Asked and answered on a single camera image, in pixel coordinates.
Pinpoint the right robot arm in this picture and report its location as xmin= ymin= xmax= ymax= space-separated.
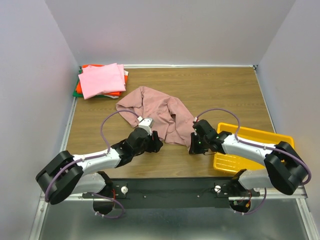
xmin=189 ymin=118 xmax=311 ymax=196

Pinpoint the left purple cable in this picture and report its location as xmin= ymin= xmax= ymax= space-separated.
xmin=44 ymin=109 xmax=143 ymax=203

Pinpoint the folded pink t-shirt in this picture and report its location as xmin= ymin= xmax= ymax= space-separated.
xmin=78 ymin=62 xmax=127 ymax=100

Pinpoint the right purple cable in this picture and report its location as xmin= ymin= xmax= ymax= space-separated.
xmin=193 ymin=108 xmax=312 ymax=187

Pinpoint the dusty pink graphic t-shirt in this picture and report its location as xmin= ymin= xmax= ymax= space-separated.
xmin=115 ymin=86 xmax=194 ymax=148

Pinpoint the purple cable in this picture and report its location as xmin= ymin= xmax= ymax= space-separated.
xmin=44 ymin=109 xmax=143 ymax=203
xmin=193 ymin=108 xmax=312 ymax=187

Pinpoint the yellow plastic tray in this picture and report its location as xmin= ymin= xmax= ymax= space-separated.
xmin=213 ymin=127 xmax=295 ymax=174

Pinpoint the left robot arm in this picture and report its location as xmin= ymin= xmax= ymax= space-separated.
xmin=35 ymin=127 xmax=163 ymax=205

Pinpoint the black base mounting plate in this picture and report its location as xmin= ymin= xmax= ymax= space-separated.
xmin=82 ymin=177 xmax=260 ymax=215

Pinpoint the folded orange t-shirt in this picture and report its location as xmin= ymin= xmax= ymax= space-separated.
xmin=75 ymin=64 xmax=129 ymax=99

